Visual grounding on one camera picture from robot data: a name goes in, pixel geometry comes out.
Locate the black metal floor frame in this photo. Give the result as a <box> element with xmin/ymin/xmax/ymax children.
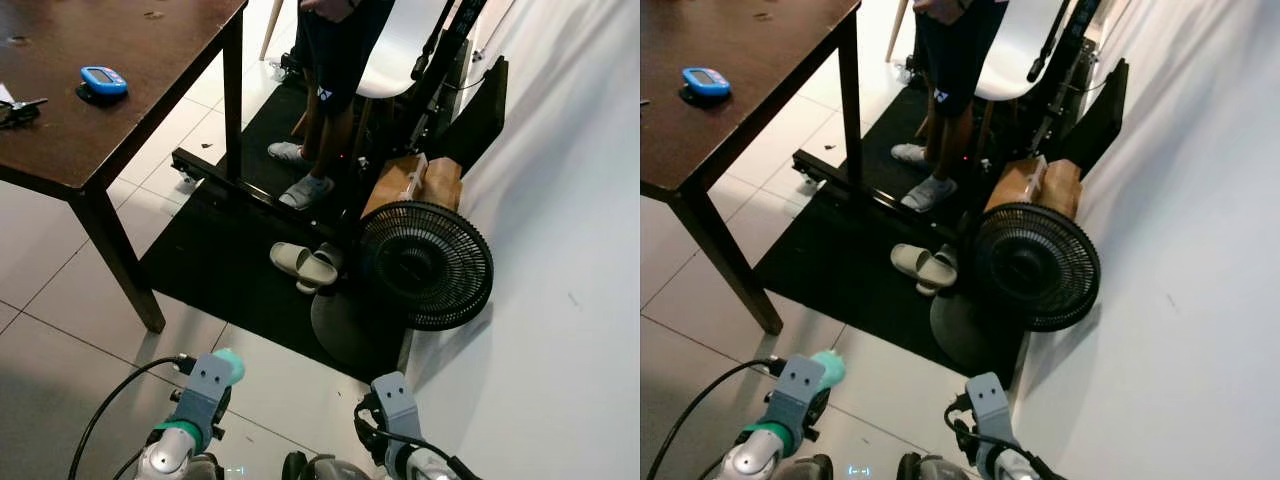
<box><xmin>793</xmin><ymin>0</ymin><xmax>1111</xmax><ymax>251</ymax></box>
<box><xmin>170</xmin><ymin>0</ymin><xmax>491</xmax><ymax>251</ymax></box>

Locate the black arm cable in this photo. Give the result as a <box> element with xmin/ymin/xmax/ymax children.
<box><xmin>645</xmin><ymin>359</ymin><xmax>783</xmax><ymax>480</ymax></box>
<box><xmin>360</xmin><ymin>425</ymin><xmax>483</xmax><ymax>480</ymax></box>
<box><xmin>955</xmin><ymin>430</ymin><xmax>1067</xmax><ymax>480</ymax></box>
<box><xmin>68</xmin><ymin>355</ymin><xmax>193</xmax><ymax>480</ymax></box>

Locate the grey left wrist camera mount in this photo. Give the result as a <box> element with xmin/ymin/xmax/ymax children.
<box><xmin>772</xmin><ymin>355</ymin><xmax>827</xmax><ymax>453</ymax></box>
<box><xmin>180</xmin><ymin>352</ymin><xmax>234</xmax><ymax>453</ymax></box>

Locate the blue oval handheld device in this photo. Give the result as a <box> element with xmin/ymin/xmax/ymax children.
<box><xmin>681</xmin><ymin>66</ymin><xmax>733</xmax><ymax>105</ymax></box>
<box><xmin>78</xmin><ymin>65</ymin><xmax>130</xmax><ymax>105</ymax></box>

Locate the turquoise plush keychain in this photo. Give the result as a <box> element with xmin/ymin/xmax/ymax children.
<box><xmin>808</xmin><ymin>349</ymin><xmax>847</xmax><ymax>391</ymax></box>
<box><xmin>212</xmin><ymin>347</ymin><xmax>247</xmax><ymax>387</ymax></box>

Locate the grey black right robot leg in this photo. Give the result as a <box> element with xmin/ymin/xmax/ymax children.
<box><xmin>282</xmin><ymin>451</ymin><xmax>373</xmax><ymax>480</ymax></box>
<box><xmin>897</xmin><ymin>451</ymin><xmax>976</xmax><ymax>480</ymax></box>

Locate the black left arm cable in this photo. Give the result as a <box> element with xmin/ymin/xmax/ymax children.
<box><xmin>645</xmin><ymin>359</ymin><xmax>783</xmax><ymax>480</ymax></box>
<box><xmin>68</xmin><ymin>355</ymin><xmax>193</xmax><ymax>480</ymax></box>

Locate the dark brown wooden table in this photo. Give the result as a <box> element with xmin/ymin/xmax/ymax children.
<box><xmin>640</xmin><ymin>0</ymin><xmax>864</xmax><ymax>337</ymax></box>
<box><xmin>0</xmin><ymin>0</ymin><xmax>249</xmax><ymax>335</ymax></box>

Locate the person in dark shorts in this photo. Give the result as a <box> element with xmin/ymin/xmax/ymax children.
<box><xmin>268</xmin><ymin>0</ymin><xmax>397</xmax><ymax>212</ymax></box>
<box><xmin>890</xmin><ymin>0</ymin><xmax>1012</xmax><ymax>214</ymax></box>

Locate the black wedge panel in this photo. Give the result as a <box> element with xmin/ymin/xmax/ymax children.
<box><xmin>432</xmin><ymin>56</ymin><xmax>510</xmax><ymax>179</ymax></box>
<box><xmin>1055</xmin><ymin>57</ymin><xmax>1132</xmax><ymax>181</ymax></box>

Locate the black floor mat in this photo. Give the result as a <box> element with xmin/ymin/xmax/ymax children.
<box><xmin>140</xmin><ymin>75</ymin><xmax>421</xmax><ymax>387</ymax></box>
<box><xmin>755</xmin><ymin>75</ymin><xmax>1032</xmax><ymax>387</ymax></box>

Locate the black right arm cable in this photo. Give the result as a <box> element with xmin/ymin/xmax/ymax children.
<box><xmin>955</xmin><ymin>430</ymin><xmax>1067</xmax><ymax>480</ymax></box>
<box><xmin>360</xmin><ymin>425</ymin><xmax>483</xmax><ymax>480</ymax></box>

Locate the beige slipper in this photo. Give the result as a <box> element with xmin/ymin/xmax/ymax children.
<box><xmin>890</xmin><ymin>242</ymin><xmax>939</xmax><ymax>285</ymax></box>
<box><xmin>296</xmin><ymin>250</ymin><xmax>342</xmax><ymax>296</ymax></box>
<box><xmin>270</xmin><ymin>241</ymin><xmax>319</xmax><ymax>284</ymax></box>
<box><xmin>915</xmin><ymin>251</ymin><xmax>962</xmax><ymax>297</ymax></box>

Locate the white plastic chair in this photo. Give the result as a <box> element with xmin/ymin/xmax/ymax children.
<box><xmin>975</xmin><ymin>0</ymin><xmax>1077</xmax><ymax>102</ymax></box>
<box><xmin>355</xmin><ymin>0</ymin><xmax>457</xmax><ymax>102</ymax></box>

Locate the brown cardboard box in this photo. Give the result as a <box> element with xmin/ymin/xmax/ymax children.
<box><xmin>362</xmin><ymin>152</ymin><xmax>464</xmax><ymax>220</ymax></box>
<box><xmin>985</xmin><ymin>154</ymin><xmax>1084</xmax><ymax>222</ymax></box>

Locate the black floor fan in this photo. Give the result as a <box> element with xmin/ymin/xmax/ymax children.
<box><xmin>930</xmin><ymin>201</ymin><xmax>1104</xmax><ymax>377</ymax></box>
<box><xmin>310</xmin><ymin>200</ymin><xmax>495</xmax><ymax>374</ymax></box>

